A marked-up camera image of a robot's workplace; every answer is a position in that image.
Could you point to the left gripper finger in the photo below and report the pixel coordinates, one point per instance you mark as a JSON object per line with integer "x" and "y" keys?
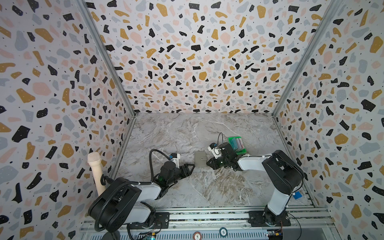
{"x": 183, "y": 176}
{"x": 187, "y": 169}

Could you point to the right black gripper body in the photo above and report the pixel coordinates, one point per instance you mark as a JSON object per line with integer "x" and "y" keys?
{"x": 216, "y": 161}

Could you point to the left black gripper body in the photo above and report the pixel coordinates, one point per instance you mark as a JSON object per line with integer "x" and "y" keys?
{"x": 177, "y": 175}

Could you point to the grey card holder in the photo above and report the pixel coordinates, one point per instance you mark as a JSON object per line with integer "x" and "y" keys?
{"x": 200, "y": 159}

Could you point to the green card tray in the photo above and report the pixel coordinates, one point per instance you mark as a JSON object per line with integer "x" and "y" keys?
{"x": 244, "y": 151}

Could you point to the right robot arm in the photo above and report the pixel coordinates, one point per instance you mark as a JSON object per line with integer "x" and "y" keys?
{"x": 286, "y": 176}

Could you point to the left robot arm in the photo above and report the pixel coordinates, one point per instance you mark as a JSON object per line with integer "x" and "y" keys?
{"x": 122, "y": 201}

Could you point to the cards stack in tray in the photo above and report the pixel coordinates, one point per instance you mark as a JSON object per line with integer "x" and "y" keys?
{"x": 238, "y": 144}

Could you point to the red round marker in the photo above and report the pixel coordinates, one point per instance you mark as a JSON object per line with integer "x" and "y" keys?
{"x": 197, "y": 236}

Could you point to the green round marker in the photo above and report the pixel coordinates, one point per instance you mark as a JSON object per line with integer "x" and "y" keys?
{"x": 223, "y": 232}

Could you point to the beige microphone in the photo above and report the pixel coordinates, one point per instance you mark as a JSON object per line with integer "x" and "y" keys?
{"x": 95, "y": 162}

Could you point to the blue tape piece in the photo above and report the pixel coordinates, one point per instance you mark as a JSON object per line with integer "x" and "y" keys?
{"x": 297, "y": 195}

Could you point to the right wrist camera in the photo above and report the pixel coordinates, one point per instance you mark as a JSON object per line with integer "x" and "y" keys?
{"x": 213, "y": 148}

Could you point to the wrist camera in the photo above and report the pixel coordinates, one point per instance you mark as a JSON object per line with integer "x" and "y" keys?
{"x": 213, "y": 148}
{"x": 175, "y": 158}

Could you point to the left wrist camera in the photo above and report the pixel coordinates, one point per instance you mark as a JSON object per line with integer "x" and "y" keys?
{"x": 175, "y": 158}

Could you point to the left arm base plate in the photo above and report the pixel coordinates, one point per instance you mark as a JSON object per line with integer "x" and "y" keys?
{"x": 155, "y": 221}

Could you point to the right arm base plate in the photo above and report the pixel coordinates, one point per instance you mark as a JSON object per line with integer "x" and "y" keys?
{"x": 266, "y": 218}

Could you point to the aluminium mounting rail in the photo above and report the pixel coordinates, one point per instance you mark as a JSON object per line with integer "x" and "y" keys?
{"x": 307, "y": 223}

